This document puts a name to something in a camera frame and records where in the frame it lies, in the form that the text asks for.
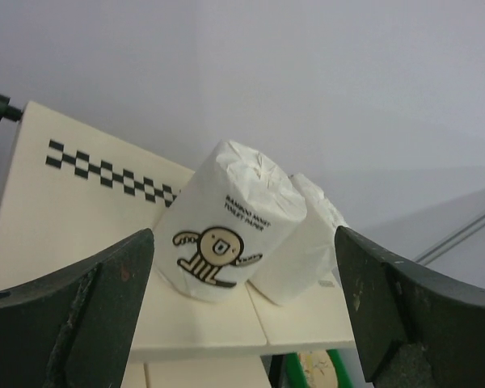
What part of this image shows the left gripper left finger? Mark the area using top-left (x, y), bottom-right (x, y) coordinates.
top-left (0, 229), bottom-right (154, 387)

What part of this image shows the bird-painted ceramic plate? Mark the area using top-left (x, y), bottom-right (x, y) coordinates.
top-left (297, 351), bottom-right (339, 388)

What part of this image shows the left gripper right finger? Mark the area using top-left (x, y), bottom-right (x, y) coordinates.
top-left (335, 226), bottom-right (485, 387)

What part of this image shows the green plastic tray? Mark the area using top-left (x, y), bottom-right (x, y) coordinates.
top-left (285, 350), bottom-right (353, 388)

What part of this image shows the plain white roll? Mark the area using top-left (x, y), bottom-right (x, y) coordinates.
top-left (250, 173), bottom-right (348, 306)

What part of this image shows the white cartoon-print roll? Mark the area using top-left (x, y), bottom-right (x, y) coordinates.
top-left (154, 141), bottom-right (307, 302)

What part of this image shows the beige three-tier shelf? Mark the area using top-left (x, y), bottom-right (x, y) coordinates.
top-left (0, 95), bottom-right (354, 387)

